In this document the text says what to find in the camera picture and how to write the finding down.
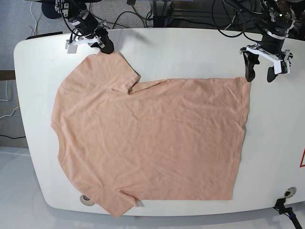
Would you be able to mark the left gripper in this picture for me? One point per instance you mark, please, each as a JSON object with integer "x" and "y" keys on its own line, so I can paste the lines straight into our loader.
{"x": 271, "y": 52}

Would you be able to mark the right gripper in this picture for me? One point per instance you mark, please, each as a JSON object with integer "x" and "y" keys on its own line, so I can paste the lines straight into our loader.
{"x": 92, "y": 32}

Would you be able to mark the peach pink T-shirt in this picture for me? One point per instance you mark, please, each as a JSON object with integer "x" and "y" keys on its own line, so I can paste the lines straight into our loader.
{"x": 122, "y": 141}

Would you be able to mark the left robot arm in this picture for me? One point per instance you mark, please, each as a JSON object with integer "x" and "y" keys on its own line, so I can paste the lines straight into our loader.
{"x": 275, "y": 22}

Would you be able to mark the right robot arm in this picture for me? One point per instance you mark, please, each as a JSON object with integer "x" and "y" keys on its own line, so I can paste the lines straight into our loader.
{"x": 74, "y": 10}

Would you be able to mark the dark round stand base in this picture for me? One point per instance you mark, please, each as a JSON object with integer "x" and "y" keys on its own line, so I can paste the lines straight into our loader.
{"x": 48, "y": 9}

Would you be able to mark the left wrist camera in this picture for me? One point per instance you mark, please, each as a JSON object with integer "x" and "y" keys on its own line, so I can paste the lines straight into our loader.
{"x": 285, "y": 67}

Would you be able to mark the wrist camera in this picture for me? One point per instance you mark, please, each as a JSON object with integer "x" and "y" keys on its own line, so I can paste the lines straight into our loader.
{"x": 71, "y": 49}
{"x": 285, "y": 67}

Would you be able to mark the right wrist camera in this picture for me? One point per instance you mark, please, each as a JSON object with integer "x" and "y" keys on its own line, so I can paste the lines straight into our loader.
{"x": 71, "y": 49}

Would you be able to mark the black aluminium frame post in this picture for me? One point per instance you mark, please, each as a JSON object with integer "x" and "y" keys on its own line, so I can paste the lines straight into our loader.
{"x": 161, "y": 12}

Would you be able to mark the right table cable grommet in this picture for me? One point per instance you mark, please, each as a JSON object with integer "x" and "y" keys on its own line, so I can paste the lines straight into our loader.
{"x": 290, "y": 192}

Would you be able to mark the table cable grommet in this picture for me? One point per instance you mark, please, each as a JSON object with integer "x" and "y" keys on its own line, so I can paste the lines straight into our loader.
{"x": 86, "y": 201}
{"x": 290, "y": 192}

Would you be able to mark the black clamp with cable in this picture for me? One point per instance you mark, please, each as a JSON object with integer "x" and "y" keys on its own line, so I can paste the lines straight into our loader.
{"x": 282, "y": 210}

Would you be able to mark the left table cable grommet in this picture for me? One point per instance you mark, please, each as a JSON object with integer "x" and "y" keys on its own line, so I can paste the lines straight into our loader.
{"x": 86, "y": 201}

